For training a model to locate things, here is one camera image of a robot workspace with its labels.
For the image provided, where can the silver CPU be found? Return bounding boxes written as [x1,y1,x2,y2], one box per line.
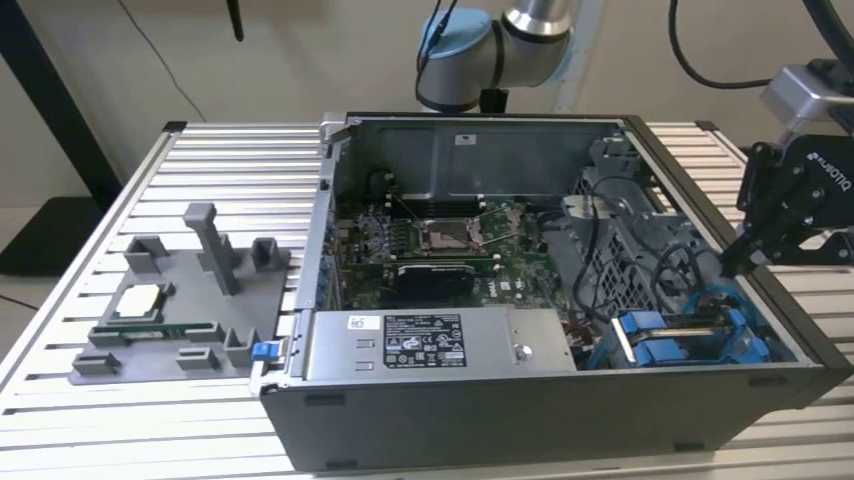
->
[109,284,172,321]

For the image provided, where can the red and yellow wire bundle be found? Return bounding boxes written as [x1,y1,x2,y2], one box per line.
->
[563,312,606,356]

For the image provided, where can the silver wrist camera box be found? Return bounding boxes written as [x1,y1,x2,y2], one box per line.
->
[759,64,854,132]

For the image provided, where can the thin black wire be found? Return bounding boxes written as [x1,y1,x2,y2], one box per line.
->
[651,243,713,314]

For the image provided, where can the thin metal locking lever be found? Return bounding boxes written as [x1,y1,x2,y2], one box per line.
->
[386,187,426,224]

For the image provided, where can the thick black wire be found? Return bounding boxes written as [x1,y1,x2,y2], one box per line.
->
[572,172,663,322]

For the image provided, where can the pale aluminium post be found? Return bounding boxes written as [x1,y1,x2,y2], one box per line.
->
[551,0,606,117]

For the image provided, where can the black hanging cable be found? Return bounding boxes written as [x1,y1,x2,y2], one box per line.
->
[666,0,779,91]

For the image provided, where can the hard disk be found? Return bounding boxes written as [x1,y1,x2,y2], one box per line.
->
[612,307,773,369]

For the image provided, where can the grey metal disk bay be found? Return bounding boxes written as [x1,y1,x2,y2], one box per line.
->
[558,137,757,322]

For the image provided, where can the blue wire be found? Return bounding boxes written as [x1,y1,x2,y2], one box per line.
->
[685,282,746,327]

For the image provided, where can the green motherboard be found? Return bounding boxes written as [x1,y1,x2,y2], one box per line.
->
[326,193,583,312]

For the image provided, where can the black and silver PC case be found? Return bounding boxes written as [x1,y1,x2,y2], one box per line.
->
[249,110,854,474]

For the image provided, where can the black graphics card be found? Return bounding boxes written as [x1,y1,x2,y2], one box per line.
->
[392,263,479,304]

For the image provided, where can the grey parts rack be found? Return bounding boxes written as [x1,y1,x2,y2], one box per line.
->
[69,201,292,387]

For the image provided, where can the CPU socket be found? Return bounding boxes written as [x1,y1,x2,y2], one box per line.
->
[416,217,483,252]

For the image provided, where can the thick black cable sleeve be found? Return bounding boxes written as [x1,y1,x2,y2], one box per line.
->
[797,0,854,76]

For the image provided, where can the black stand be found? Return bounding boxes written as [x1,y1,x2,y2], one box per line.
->
[0,0,129,277]

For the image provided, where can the silver power supply unit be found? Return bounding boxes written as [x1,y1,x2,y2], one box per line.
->
[303,306,579,380]

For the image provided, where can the green RAM stick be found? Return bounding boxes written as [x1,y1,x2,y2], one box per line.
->
[92,322,223,342]

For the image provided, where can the metal socket cover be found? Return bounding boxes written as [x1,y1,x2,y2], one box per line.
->
[476,204,530,241]

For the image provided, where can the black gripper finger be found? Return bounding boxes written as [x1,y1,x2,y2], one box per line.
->
[721,142,783,279]
[750,219,854,269]

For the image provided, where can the thin black rod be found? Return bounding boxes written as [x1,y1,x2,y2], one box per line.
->
[225,0,245,44]

